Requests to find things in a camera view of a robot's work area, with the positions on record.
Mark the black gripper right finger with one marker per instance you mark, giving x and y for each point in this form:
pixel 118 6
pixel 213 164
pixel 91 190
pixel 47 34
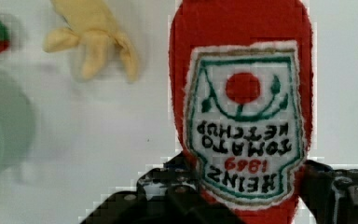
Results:
pixel 331 195

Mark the red plush ketchup bottle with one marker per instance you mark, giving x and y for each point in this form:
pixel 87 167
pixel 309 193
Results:
pixel 241 76

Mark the teal mug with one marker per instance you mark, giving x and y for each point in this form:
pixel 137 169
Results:
pixel 17 122

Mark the yellow plush banana peel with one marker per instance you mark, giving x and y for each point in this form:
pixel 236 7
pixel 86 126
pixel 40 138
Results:
pixel 92 24

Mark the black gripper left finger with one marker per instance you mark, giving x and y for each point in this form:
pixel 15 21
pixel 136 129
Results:
pixel 166 195

